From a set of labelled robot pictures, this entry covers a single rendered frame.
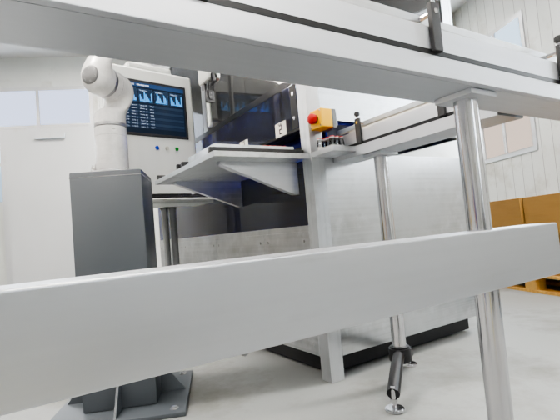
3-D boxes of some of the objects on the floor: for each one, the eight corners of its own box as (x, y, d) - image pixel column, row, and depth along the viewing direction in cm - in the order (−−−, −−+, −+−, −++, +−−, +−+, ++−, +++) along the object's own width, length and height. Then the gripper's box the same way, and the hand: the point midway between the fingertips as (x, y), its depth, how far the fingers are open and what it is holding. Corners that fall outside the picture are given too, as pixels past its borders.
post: (335, 375, 168) (288, -130, 179) (345, 379, 163) (297, -141, 174) (322, 380, 165) (275, -136, 176) (332, 383, 160) (283, -148, 171)
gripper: (189, 60, 162) (192, 107, 161) (204, 43, 150) (208, 94, 149) (207, 62, 166) (211, 109, 165) (223, 47, 154) (227, 97, 153)
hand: (209, 97), depth 157 cm, fingers closed
